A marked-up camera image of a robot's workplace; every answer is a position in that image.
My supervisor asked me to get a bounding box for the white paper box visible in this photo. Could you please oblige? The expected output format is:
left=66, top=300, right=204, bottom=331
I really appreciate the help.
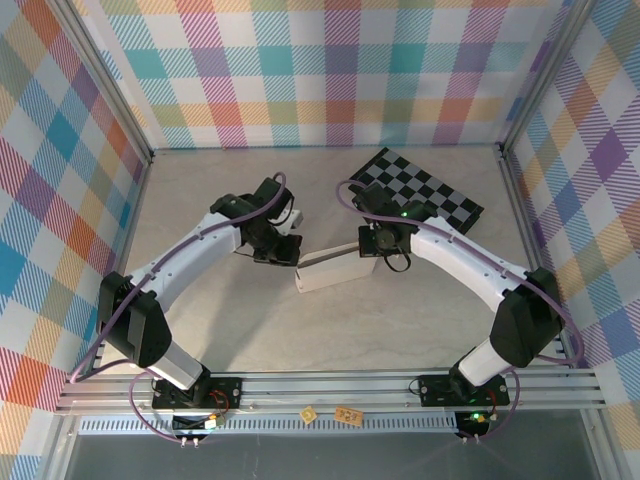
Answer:
left=294, top=241, right=379, bottom=294

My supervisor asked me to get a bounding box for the black grey folding chessboard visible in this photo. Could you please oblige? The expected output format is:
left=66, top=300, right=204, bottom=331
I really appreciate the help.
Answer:
left=348, top=147, right=486, bottom=236

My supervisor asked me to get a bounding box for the black connector board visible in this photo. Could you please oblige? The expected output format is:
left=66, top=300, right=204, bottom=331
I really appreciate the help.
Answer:
left=454, top=409, right=490, bottom=436
left=171, top=413, right=225, bottom=435

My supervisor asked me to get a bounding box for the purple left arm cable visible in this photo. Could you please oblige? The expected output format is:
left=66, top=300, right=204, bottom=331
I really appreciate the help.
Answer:
left=69, top=171, right=289, bottom=445

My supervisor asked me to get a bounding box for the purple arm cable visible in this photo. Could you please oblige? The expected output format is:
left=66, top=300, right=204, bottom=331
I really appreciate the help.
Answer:
left=69, top=171, right=289, bottom=445
left=334, top=178, right=584, bottom=445

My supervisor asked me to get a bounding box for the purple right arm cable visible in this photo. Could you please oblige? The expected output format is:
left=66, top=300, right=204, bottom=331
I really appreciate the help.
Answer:
left=334, top=178, right=584, bottom=445

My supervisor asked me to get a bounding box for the aluminium side rail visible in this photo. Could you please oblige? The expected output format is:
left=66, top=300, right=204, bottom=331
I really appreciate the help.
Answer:
left=89, top=154, right=154, bottom=374
left=497, top=144, right=574, bottom=371

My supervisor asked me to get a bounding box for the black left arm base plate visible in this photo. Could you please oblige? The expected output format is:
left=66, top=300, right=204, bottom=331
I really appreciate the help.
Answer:
left=151, top=375, right=245, bottom=412

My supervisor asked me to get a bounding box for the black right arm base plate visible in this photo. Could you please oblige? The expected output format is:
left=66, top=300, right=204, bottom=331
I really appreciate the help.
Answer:
left=417, top=372, right=511, bottom=407

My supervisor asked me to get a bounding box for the aluminium mounting rail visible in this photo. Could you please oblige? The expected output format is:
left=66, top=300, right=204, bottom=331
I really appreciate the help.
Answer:
left=53, top=366, right=610, bottom=417

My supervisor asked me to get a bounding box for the thin red wire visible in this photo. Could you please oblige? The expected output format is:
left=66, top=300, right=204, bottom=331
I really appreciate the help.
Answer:
left=209, top=389, right=236, bottom=416

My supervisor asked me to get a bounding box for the white slotted cable duct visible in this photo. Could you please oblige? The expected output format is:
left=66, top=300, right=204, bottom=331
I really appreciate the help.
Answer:
left=77, top=417, right=459, bottom=436

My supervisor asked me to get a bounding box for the aluminium frame post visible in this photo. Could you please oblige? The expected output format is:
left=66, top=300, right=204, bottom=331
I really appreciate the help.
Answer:
left=47, top=0, right=154, bottom=166
left=497, top=0, right=599, bottom=161

